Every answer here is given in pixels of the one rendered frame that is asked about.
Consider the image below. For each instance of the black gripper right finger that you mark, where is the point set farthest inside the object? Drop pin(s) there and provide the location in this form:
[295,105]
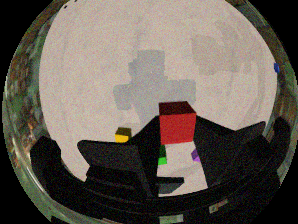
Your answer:
[218,146]

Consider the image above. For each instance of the yellow block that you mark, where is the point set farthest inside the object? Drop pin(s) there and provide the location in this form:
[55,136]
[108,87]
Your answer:
[123,134]

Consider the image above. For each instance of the blue cube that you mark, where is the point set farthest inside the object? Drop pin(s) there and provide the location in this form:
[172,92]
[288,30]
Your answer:
[276,68]

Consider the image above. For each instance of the purple block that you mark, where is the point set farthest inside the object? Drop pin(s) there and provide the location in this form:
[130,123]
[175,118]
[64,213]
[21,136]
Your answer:
[195,156]

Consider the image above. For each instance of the red block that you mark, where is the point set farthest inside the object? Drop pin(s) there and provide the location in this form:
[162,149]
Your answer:
[177,122]

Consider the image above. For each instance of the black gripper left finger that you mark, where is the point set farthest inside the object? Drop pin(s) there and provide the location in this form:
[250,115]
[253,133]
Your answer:
[139,154]

